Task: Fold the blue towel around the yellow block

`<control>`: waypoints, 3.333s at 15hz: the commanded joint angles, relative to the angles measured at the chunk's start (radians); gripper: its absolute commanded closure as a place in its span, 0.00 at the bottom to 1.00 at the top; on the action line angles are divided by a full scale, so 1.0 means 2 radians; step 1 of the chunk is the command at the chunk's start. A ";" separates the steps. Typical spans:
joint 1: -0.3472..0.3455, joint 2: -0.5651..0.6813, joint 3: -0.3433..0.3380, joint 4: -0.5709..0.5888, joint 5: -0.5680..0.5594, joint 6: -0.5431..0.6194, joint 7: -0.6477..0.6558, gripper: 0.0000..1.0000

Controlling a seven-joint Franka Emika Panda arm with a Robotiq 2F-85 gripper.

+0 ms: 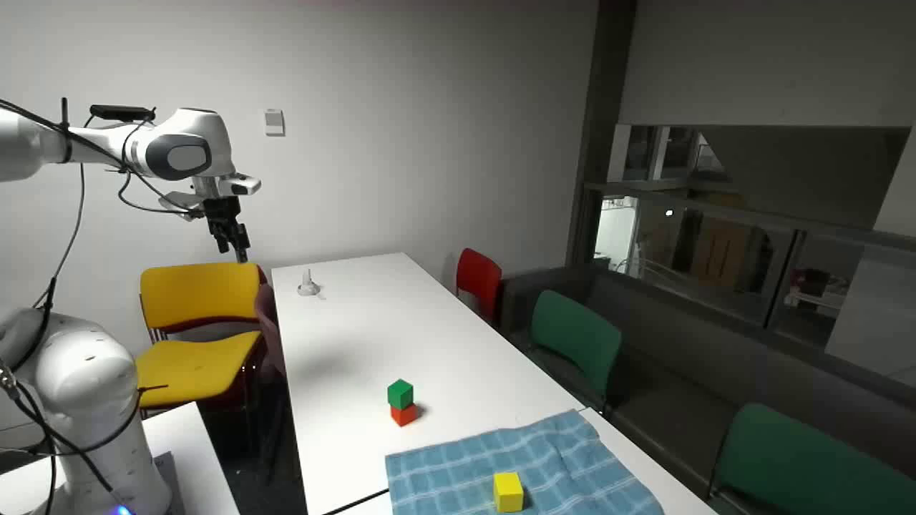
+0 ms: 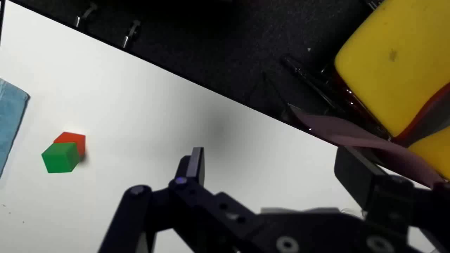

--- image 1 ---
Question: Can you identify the black camera on boom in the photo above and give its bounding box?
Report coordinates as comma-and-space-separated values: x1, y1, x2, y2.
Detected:
89, 104, 156, 123

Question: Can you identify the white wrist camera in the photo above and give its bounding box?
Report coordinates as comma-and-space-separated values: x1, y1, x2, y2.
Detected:
230, 176, 260, 196

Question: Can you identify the far green chair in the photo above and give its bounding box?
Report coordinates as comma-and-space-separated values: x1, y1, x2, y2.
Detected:
528, 289, 625, 406

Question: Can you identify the yellow block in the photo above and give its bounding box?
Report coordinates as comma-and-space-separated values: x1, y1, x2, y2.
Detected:
494, 472, 528, 512

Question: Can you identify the small white object on table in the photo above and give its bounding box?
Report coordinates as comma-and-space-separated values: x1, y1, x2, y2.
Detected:
299, 270, 322, 299

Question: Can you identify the green chair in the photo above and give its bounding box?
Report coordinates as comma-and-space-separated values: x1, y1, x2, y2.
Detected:
711, 405, 916, 515
528, 289, 625, 406

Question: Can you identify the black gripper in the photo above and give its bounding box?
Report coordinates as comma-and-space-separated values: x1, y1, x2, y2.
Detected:
203, 197, 250, 263

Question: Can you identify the yellow chair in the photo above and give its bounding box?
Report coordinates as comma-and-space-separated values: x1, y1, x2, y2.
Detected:
139, 263, 260, 409

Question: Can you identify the green block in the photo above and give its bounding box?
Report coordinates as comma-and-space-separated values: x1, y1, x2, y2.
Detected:
388, 379, 416, 409

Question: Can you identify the white wall switch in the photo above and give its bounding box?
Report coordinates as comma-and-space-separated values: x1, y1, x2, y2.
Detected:
265, 109, 288, 139

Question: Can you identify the red chair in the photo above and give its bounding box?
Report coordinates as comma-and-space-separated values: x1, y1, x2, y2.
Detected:
456, 249, 501, 325

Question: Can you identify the red block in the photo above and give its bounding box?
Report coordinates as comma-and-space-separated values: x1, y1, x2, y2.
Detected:
389, 405, 422, 428

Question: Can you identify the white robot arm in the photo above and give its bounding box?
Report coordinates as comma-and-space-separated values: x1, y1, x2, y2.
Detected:
0, 104, 260, 515

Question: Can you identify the near green chair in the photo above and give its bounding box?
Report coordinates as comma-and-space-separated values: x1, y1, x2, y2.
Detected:
711, 405, 916, 515

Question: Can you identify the blue checkered towel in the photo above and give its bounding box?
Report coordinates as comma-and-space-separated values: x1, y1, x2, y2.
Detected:
388, 413, 665, 515

